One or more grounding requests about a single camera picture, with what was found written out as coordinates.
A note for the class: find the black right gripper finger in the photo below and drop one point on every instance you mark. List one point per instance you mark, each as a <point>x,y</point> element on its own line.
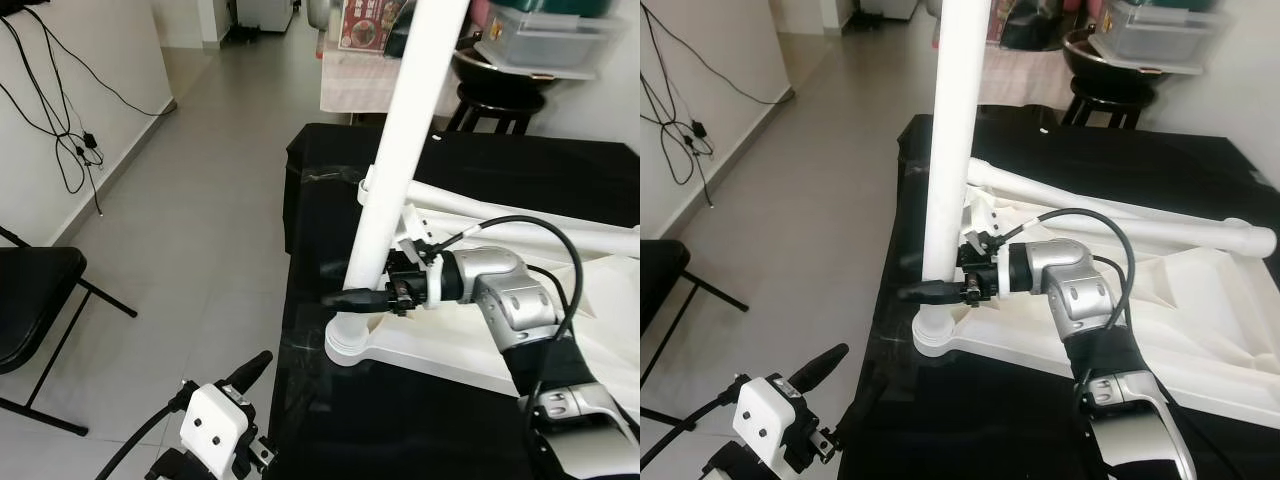
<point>910,263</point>
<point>350,298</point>
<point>925,292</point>
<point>335,270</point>

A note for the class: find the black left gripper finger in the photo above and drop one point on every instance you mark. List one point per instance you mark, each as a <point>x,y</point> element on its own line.
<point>248,370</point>
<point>822,365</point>

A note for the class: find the white plastic children table top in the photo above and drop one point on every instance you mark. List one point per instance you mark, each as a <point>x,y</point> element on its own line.
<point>1200,330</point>
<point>600,320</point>

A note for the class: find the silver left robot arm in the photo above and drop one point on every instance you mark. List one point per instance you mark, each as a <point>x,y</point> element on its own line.
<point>730,470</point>
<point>185,468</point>

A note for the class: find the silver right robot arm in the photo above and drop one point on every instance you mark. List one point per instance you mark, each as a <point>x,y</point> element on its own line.
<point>500,275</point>
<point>1060,265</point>

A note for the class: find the black tablecloth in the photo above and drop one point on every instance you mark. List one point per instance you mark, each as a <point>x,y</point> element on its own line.
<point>950,430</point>
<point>400,430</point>

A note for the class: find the pink cloth cover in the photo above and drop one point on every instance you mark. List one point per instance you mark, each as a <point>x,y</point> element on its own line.
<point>355,85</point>
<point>1020,80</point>

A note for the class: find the black chair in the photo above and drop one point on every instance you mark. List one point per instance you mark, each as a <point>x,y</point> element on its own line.
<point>30,290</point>
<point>660,270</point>

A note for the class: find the black round stool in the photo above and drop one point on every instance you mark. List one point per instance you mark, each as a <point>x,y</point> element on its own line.
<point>1110,100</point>
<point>495,100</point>

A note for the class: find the red printed box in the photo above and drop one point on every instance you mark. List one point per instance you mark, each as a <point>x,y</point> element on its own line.
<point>994,25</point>
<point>365,30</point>

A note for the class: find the dark bag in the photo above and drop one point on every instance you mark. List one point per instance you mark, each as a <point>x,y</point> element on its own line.
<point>1035,25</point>

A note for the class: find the grey plastic storage box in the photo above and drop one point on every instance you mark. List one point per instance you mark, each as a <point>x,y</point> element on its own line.
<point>1160,40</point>
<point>540,45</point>

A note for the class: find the grey tape piece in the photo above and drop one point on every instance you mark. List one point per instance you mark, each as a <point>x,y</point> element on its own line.
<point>1255,172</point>

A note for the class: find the dark green round lid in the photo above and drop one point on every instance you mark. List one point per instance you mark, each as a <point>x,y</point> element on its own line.
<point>545,5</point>

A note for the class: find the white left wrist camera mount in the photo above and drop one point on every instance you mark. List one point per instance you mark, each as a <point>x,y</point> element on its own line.
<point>215,425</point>
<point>765,420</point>

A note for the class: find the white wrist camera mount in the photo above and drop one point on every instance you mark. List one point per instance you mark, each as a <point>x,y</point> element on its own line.
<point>415,228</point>
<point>980,212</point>
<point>765,420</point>
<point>215,425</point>

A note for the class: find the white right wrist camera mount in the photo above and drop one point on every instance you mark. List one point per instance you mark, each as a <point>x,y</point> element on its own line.
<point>415,228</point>
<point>980,212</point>

